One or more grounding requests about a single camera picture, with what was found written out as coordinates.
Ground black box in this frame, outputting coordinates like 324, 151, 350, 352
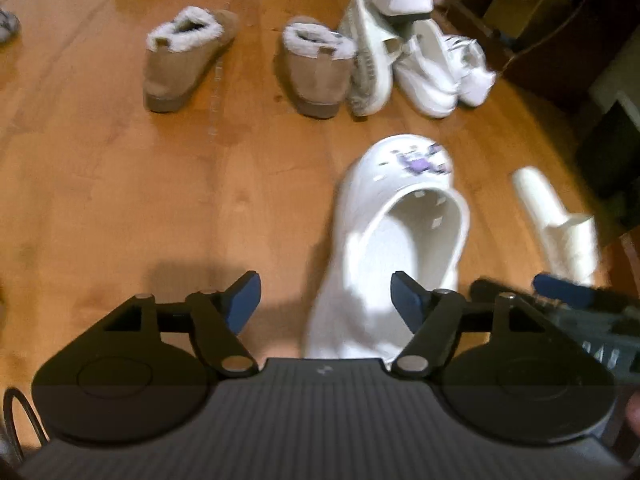
575, 102, 640, 216

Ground dark brown rug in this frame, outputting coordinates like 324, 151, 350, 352
597, 227, 640, 291

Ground black cable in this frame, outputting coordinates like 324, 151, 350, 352
2, 387, 43, 466

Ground grey fabric item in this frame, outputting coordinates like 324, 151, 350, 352
0, 10, 22, 43

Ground dark wooden furniture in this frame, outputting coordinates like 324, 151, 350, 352
447, 0, 640, 111

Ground white box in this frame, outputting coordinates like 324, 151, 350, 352
589, 42, 640, 131

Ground white slide sandal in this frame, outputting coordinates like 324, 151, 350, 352
510, 166, 601, 288

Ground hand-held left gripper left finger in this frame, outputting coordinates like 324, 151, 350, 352
102, 270, 263, 378

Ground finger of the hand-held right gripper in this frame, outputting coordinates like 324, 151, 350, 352
470, 280, 546, 311
532, 272, 608, 310

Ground tan fur-lined boot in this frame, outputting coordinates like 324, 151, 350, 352
280, 16, 358, 120
142, 6, 241, 113

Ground white clog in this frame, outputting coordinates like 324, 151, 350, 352
337, 0, 406, 117
302, 134, 471, 361

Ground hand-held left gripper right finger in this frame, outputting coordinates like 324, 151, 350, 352
390, 270, 548, 380

